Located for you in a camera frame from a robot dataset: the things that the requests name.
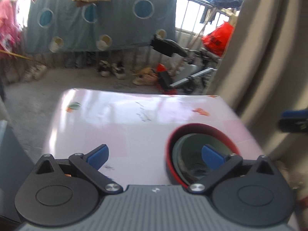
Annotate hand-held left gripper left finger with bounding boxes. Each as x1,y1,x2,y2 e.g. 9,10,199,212
36,144,123,195

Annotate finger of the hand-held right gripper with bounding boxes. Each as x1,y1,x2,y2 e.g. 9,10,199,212
277,109,308,133

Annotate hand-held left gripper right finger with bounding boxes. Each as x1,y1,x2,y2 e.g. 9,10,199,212
187,144,277,195

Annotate red and black bowl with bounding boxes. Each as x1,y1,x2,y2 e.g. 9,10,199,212
165,123,241,190

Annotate grey ceramic bowl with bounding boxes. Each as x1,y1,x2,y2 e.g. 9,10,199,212
173,133,233,184

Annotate beige curtain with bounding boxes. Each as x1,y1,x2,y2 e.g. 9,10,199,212
212,0,308,164

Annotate black and white sneaker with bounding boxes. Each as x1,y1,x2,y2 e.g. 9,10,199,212
111,63,126,79
97,61,111,77

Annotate grey storage box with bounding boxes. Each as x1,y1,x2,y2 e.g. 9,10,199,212
0,120,34,223

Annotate tan shoes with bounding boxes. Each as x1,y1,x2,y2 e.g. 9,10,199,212
132,67,158,86

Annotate red plastic bag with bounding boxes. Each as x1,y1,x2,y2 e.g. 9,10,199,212
202,21,235,58

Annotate yellow stick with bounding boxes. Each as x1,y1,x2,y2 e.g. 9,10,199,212
0,49,47,66

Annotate blue blanket with circles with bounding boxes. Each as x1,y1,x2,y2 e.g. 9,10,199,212
25,0,178,53

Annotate metal balcony railing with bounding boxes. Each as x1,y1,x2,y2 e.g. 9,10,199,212
175,0,239,44

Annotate pink hanging clothes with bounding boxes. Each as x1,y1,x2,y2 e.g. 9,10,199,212
0,0,23,53

